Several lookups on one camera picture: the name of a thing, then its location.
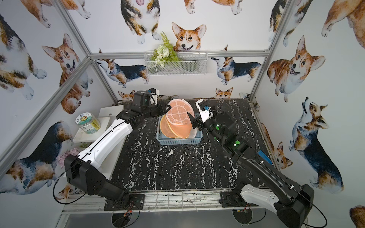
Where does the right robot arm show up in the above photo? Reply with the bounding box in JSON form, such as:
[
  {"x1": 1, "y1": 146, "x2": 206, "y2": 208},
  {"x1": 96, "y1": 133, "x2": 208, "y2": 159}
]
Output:
[{"x1": 188, "y1": 113, "x2": 314, "y2": 228}]

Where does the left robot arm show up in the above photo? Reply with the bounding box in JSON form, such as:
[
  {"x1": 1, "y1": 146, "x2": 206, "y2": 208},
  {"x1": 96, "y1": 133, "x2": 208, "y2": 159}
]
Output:
[{"x1": 64, "y1": 88, "x2": 171, "y2": 204}]

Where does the white tiered wooden shelf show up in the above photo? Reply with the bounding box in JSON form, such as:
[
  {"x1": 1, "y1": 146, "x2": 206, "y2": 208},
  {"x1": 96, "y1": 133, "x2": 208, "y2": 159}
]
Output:
[{"x1": 76, "y1": 105, "x2": 125, "y2": 180}]

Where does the light blue perforated plastic basket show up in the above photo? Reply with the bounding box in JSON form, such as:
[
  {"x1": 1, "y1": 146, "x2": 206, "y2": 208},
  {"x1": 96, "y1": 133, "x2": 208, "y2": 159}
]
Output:
[{"x1": 156, "y1": 116, "x2": 202, "y2": 145}]

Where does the green labelled round jar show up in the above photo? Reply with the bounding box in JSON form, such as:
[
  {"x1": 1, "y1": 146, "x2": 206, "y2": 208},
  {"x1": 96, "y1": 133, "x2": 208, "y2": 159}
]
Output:
[{"x1": 75, "y1": 112, "x2": 101, "y2": 135}]

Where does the green artificial fern plant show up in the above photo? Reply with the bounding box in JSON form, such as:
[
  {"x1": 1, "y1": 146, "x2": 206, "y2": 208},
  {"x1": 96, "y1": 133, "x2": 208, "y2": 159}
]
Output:
[{"x1": 150, "y1": 31, "x2": 181, "y2": 67}]

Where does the blue flat tool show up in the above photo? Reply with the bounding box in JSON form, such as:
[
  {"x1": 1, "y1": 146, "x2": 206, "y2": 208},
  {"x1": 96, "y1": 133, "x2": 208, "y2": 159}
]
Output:
[{"x1": 257, "y1": 150, "x2": 273, "y2": 165}]

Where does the pink flower bunch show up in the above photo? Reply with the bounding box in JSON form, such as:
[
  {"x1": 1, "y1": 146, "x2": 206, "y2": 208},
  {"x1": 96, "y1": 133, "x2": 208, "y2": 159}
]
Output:
[{"x1": 58, "y1": 148, "x2": 79, "y2": 169}]

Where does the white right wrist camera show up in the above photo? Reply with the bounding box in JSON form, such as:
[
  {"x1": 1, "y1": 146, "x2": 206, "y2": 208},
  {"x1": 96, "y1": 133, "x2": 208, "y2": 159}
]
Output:
[{"x1": 195, "y1": 99, "x2": 213, "y2": 123}]

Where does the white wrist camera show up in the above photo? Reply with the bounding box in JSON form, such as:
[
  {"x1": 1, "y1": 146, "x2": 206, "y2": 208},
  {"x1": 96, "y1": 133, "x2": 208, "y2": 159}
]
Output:
[
  {"x1": 195, "y1": 99, "x2": 213, "y2": 123},
  {"x1": 147, "y1": 88, "x2": 160, "y2": 105}
]

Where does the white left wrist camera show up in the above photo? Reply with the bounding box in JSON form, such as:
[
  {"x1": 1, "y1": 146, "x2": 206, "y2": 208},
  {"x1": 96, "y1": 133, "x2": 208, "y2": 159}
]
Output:
[{"x1": 147, "y1": 88, "x2": 160, "y2": 105}]

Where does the white wire wall basket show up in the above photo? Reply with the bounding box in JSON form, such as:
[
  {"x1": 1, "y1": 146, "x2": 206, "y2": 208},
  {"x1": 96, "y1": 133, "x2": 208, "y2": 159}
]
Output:
[{"x1": 144, "y1": 51, "x2": 208, "y2": 76}]

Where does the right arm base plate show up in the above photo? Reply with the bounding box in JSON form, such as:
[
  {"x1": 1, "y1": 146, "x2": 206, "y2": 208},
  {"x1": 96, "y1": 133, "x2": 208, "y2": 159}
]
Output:
[{"x1": 219, "y1": 191, "x2": 258, "y2": 208}]

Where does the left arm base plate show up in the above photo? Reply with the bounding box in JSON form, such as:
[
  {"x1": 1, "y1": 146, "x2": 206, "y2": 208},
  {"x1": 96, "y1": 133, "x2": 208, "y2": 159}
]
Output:
[{"x1": 104, "y1": 194, "x2": 145, "y2": 211}]

